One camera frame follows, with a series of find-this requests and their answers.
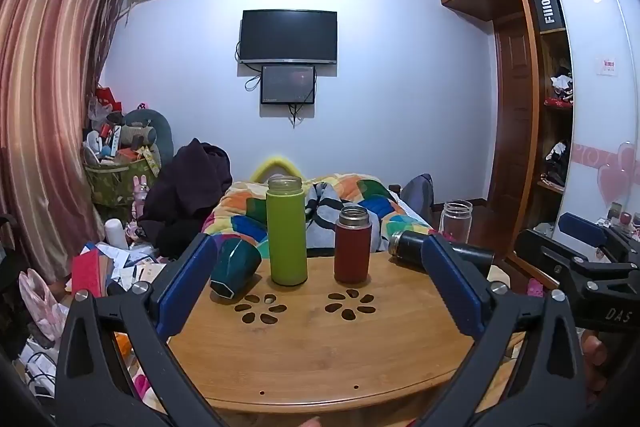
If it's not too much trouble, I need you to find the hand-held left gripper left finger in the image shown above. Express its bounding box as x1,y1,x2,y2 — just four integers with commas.
54,232,227,427

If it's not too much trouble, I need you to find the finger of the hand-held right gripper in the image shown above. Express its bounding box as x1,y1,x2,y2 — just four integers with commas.
557,212,640,258
514,229,609,304

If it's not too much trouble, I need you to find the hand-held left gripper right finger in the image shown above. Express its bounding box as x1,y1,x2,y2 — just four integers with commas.
414,233,587,427

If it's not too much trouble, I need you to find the dark green faceted cup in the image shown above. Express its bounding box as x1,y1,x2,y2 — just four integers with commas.
209,237,263,304

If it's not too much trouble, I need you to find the black thermos cup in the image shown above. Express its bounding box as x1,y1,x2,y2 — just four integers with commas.
388,230,495,281

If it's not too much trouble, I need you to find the red thermos cup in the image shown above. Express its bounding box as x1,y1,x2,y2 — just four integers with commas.
333,205,372,284

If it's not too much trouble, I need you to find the tall green cup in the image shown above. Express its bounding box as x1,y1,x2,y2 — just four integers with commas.
265,175,309,286

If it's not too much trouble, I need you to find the person's right hand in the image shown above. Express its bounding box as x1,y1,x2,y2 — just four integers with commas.
582,334,609,408

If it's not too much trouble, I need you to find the clear glass jar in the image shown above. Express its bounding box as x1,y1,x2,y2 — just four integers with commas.
438,200,474,244

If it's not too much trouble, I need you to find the white bottle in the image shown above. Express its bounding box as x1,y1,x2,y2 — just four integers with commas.
104,218,130,252

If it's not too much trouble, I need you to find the red box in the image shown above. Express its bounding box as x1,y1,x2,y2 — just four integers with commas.
71,249,107,298

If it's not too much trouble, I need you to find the grey backpack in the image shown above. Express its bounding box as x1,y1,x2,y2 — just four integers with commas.
400,173,435,225

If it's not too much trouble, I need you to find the pink rabbit toy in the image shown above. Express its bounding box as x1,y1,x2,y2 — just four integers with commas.
131,175,151,222

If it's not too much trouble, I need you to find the dark clothes pile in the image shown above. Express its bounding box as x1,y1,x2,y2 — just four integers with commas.
137,138,233,259

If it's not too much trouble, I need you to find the green storage basket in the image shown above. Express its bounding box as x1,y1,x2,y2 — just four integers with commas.
84,157,161,208

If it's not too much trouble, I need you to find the colourful patchwork quilt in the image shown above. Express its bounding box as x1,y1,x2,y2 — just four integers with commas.
201,174,436,254

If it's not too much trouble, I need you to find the pink floral bag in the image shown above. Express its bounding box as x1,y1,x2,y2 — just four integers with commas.
19,268,71,343

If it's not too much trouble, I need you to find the yellow cushion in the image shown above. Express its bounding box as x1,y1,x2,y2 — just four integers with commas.
250,155,301,182

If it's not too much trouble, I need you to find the grey-green plush toy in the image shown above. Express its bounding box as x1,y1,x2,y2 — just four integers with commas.
121,108,174,162

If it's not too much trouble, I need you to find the wooden wardrobe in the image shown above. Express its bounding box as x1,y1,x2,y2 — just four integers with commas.
434,0,640,278

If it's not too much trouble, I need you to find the red gift bag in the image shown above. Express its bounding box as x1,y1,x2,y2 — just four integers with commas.
95,87,123,112

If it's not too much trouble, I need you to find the black box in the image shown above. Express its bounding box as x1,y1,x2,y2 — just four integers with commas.
533,0,568,32

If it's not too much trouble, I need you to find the striped pink curtain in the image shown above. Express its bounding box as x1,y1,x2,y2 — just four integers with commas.
0,0,132,283

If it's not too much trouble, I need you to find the small wall monitor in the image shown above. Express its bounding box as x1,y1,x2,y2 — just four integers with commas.
260,65,317,104

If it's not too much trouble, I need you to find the wall-mounted black television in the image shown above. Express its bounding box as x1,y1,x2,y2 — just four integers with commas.
238,10,338,65

